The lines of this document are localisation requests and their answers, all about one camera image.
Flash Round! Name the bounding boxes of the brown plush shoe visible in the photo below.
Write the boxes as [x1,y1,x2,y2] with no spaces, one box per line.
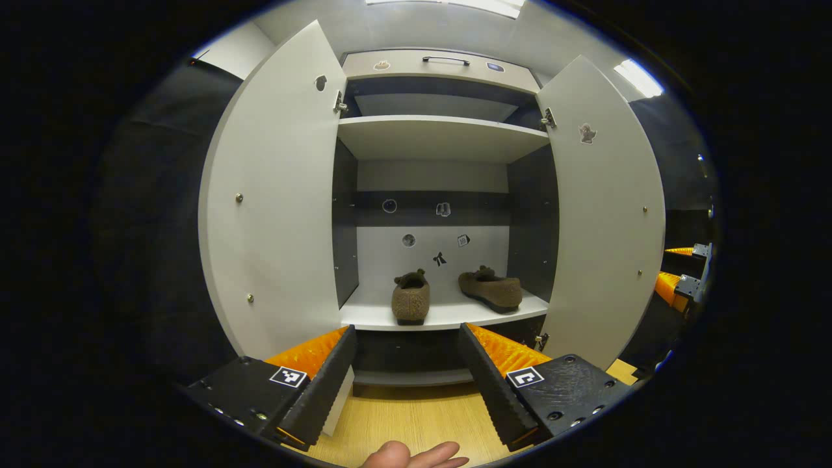
[391,269,431,326]
[458,265,523,314]

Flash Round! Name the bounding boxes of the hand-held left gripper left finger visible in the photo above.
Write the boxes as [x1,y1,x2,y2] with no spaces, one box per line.
[185,324,358,451]

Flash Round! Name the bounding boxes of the beige cabinet drawer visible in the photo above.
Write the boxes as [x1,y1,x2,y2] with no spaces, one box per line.
[341,49,542,95]

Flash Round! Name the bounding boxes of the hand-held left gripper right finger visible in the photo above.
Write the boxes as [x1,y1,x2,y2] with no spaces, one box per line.
[457,322,634,452]

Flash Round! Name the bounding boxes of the ceiling light panel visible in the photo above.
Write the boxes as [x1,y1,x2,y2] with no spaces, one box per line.
[364,0,526,19]
[613,58,665,98]

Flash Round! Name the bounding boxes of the grey shoe cabinet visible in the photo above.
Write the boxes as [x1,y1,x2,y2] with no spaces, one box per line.
[331,49,560,387]

